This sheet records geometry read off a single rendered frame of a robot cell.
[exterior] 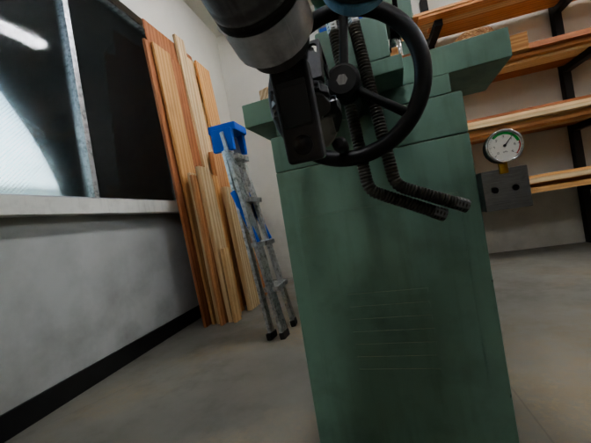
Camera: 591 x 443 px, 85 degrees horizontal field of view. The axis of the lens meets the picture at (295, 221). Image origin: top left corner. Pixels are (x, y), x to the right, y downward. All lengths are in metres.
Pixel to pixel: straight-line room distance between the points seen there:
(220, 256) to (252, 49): 1.89
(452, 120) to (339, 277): 0.42
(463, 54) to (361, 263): 0.49
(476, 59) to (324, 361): 0.75
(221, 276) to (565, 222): 2.95
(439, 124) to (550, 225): 2.89
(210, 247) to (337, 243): 1.48
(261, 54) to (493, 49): 0.58
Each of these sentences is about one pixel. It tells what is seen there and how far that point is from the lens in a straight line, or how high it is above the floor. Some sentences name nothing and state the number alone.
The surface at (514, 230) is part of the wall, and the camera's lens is 3.49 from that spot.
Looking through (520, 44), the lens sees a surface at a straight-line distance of 1.02.
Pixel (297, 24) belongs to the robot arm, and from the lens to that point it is 0.36.
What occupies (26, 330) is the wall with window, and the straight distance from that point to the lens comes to 1.65.
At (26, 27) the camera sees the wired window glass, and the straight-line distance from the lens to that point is 2.14.
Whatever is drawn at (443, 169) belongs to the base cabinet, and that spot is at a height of 0.64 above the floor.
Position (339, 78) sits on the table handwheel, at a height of 0.81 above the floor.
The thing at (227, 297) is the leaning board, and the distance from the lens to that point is 2.18.
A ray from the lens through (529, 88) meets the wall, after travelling 3.67.
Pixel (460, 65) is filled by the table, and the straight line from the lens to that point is 0.82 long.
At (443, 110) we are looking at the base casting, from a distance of 0.79.
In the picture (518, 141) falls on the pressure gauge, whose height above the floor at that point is 0.66.
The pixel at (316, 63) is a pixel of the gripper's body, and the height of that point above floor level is 0.78.
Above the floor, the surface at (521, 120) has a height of 1.05.
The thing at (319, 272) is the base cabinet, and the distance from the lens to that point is 0.79.
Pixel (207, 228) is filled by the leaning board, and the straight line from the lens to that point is 2.17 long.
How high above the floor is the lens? 0.59
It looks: level
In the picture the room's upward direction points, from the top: 9 degrees counter-clockwise
